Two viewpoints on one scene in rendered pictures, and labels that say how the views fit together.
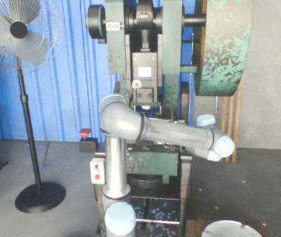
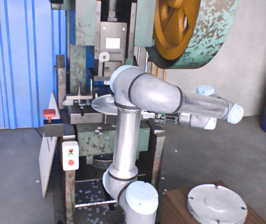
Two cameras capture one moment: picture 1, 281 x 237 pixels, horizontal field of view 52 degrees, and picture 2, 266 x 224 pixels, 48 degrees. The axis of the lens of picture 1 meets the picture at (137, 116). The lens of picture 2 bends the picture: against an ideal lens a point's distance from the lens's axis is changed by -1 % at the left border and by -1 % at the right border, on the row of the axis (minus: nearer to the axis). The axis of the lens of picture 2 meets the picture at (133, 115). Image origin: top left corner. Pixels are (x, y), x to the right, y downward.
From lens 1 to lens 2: 53 cm
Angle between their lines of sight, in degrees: 24
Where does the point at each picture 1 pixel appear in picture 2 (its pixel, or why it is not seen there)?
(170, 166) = (142, 142)
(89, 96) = (1, 74)
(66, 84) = not seen: outside the picture
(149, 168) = not seen: hidden behind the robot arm
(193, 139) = (215, 108)
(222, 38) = (213, 11)
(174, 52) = (148, 23)
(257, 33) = not seen: hidden behind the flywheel
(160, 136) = (192, 107)
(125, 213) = (148, 191)
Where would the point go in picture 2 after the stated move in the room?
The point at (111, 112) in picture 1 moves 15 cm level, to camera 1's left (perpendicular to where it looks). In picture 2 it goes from (150, 84) to (102, 87)
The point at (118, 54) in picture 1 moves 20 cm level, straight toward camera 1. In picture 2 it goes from (87, 23) to (103, 29)
